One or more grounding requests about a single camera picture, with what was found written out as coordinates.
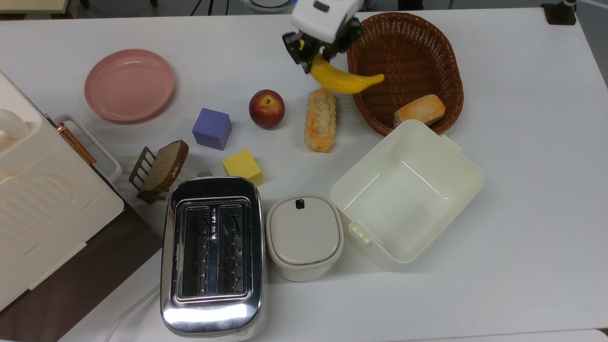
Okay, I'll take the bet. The small white lidded bin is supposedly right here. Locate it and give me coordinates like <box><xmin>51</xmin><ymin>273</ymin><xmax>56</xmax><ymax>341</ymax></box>
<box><xmin>265</xmin><ymin>194</ymin><xmax>344</xmax><ymax>282</ymax></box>

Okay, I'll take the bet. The open cream plastic container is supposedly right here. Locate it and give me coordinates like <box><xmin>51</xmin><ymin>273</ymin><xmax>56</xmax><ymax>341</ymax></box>
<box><xmin>330</xmin><ymin>119</ymin><xmax>485</xmax><ymax>271</ymax></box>

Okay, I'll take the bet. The small golden bread bun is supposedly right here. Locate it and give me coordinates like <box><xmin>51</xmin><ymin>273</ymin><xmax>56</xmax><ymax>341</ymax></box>
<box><xmin>393</xmin><ymin>94</ymin><xmax>446</xmax><ymax>128</ymax></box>

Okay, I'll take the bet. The red apple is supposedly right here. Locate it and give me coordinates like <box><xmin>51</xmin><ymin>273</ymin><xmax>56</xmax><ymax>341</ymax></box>
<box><xmin>248</xmin><ymin>89</ymin><xmax>285</xmax><ymax>130</ymax></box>

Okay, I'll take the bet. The yellow banana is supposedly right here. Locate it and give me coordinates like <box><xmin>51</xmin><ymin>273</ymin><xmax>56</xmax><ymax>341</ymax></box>
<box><xmin>299</xmin><ymin>40</ymin><xmax>385</xmax><ymax>94</ymax></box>

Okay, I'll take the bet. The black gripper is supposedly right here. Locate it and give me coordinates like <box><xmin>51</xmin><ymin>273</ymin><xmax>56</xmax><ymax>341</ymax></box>
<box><xmin>283</xmin><ymin>18</ymin><xmax>364</xmax><ymax>74</ymax></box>

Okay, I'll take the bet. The brown wicker basket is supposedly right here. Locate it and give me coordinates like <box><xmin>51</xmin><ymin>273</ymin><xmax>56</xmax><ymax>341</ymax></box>
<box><xmin>347</xmin><ymin>12</ymin><xmax>465</xmax><ymax>137</ymax></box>

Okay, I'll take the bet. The yellow foam cube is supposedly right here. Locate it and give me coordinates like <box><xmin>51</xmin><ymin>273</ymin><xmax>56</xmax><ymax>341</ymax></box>
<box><xmin>222</xmin><ymin>149</ymin><xmax>264</xmax><ymax>187</ymax></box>

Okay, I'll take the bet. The cream plastic cabinet with handles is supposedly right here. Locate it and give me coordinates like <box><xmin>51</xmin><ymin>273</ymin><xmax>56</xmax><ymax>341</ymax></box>
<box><xmin>0</xmin><ymin>71</ymin><xmax>125</xmax><ymax>312</ymax></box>

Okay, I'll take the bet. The cream and chrome toaster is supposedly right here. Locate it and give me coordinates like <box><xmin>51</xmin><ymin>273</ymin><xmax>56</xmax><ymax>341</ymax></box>
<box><xmin>161</xmin><ymin>177</ymin><xmax>266</xmax><ymax>340</ymax></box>

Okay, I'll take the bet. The white toaster power cord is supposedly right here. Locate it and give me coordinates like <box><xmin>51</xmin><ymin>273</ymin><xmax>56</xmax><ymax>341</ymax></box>
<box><xmin>104</xmin><ymin>284</ymin><xmax>163</xmax><ymax>342</ymax></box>

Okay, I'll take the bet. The long cheese bread loaf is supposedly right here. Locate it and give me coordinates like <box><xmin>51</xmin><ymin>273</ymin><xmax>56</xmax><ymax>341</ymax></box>
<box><xmin>304</xmin><ymin>88</ymin><xmax>337</xmax><ymax>153</ymax></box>

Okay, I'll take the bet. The brown toast slice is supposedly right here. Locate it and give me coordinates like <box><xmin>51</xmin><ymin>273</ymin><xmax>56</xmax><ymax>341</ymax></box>
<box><xmin>138</xmin><ymin>140</ymin><xmax>190</xmax><ymax>193</ymax></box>

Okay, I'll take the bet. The purple foam cube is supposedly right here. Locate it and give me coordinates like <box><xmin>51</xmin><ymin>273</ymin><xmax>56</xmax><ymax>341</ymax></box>
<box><xmin>192</xmin><ymin>108</ymin><xmax>232</xmax><ymax>151</ymax></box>

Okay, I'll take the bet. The copper cabinet door handle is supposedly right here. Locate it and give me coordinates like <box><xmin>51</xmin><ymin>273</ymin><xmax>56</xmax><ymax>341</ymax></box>
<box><xmin>57</xmin><ymin>123</ymin><xmax>97</xmax><ymax>166</ymax></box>

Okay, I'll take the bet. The bronze metal toast rack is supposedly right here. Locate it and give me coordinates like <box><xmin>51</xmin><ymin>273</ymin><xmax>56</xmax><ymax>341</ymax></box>
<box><xmin>129</xmin><ymin>146</ymin><xmax>167</xmax><ymax>205</ymax></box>

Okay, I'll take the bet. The pink plate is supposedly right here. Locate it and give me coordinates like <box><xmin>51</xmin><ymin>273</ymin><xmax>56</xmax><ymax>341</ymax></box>
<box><xmin>84</xmin><ymin>49</ymin><xmax>175</xmax><ymax>124</ymax></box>

